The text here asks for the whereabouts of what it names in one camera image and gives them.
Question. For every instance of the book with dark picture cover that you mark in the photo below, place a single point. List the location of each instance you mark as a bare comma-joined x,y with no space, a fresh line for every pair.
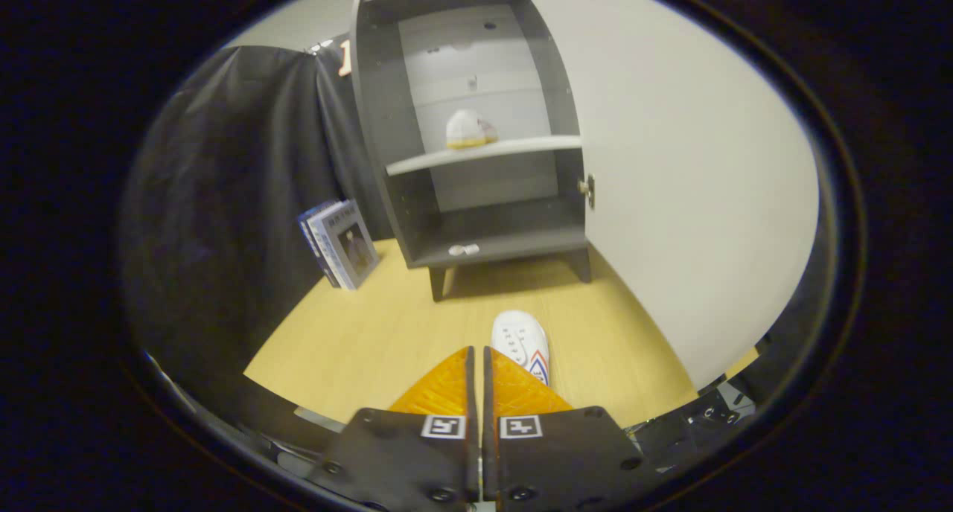
350,244

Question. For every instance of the dark blue book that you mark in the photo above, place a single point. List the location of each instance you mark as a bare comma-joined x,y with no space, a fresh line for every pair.
304,228

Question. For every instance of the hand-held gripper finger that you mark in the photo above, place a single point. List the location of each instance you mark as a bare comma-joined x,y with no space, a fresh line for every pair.
489,437
471,437

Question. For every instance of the white cabinet shelf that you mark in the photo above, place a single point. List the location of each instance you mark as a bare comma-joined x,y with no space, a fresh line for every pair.
476,153

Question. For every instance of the white and blue book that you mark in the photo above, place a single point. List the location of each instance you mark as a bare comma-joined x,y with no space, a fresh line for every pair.
316,238

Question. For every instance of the white shoe with yellow sole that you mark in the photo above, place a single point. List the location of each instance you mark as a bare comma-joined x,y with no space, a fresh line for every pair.
467,129

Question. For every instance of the white shoe with striped side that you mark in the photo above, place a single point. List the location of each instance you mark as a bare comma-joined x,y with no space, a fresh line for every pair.
517,337

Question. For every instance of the white shoe cabinet door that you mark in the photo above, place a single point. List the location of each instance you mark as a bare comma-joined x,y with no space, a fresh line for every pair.
685,184

